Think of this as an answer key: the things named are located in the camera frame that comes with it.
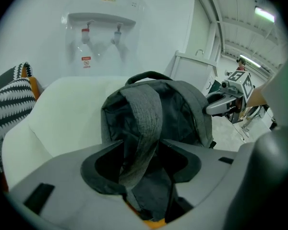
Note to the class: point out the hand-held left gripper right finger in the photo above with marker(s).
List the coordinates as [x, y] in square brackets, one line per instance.
[213, 166]

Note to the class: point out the white water dispenser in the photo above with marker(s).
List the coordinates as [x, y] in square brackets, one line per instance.
[103, 49]

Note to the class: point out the ceiling tube light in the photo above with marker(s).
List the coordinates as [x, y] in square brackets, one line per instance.
[250, 60]
[264, 14]

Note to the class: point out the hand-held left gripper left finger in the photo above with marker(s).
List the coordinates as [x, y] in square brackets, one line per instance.
[62, 171]

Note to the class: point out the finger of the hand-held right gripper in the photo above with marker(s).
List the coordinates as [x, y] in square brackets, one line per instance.
[217, 105]

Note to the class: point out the black and white striped cushion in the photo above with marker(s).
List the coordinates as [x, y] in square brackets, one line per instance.
[12, 99]

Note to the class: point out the person's right forearm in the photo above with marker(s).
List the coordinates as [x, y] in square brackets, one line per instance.
[256, 97]

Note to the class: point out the white armchair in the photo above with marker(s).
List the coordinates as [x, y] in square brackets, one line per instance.
[62, 118]

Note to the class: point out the grey backpack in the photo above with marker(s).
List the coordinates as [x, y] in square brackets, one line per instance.
[146, 109]

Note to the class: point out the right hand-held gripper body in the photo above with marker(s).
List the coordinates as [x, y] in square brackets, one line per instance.
[240, 83]

